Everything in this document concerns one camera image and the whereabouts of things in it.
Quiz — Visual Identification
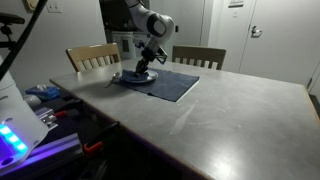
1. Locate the black cable bundle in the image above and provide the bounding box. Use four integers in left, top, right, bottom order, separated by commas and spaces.
0, 0, 49, 73

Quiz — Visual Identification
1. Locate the white door sign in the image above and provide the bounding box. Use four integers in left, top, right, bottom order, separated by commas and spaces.
227, 0, 245, 9

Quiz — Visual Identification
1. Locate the dark blue placemat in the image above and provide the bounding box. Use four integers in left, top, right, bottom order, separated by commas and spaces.
112, 68, 201, 103

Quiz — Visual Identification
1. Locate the beige round wall dial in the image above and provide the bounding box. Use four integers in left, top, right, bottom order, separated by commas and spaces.
22, 0, 40, 13

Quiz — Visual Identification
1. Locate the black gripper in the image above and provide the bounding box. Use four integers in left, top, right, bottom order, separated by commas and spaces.
134, 46, 160, 75

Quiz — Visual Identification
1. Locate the metal spoon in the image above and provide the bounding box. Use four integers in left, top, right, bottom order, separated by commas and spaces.
103, 71, 122, 90

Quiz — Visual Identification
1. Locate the blue package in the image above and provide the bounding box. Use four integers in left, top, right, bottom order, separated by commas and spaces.
24, 84, 62, 102

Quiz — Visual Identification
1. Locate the blue microfibre towel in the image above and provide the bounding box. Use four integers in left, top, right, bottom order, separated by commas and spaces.
120, 68, 148, 83

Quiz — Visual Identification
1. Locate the orange bar clamp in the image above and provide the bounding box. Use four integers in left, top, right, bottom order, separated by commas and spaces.
82, 121, 121, 158
53, 98, 83, 119

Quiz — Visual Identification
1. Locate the wooden slat-back chair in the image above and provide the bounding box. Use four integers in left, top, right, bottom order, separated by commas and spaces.
171, 45, 227, 71
65, 42, 122, 73

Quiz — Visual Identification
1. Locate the white kitchen appliance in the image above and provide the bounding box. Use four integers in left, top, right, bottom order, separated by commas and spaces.
111, 30, 138, 62

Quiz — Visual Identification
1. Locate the large silver door lever handle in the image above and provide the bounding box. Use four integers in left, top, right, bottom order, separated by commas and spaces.
250, 25, 264, 39

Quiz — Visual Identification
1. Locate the white door with lever handle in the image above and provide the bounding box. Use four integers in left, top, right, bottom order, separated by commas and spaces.
238, 0, 320, 87

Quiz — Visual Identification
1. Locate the aluminium frame rail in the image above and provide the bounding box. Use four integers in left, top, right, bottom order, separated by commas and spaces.
23, 132, 84, 166

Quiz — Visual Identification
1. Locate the white round plate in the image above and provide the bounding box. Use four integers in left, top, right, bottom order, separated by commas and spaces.
121, 68, 160, 85

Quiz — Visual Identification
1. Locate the black camera tripod head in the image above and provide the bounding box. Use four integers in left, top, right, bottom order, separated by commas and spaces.
0, 12, 26, 49

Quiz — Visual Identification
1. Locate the white rounded object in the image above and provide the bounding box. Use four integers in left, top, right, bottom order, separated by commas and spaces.
22, 94, 43, 108

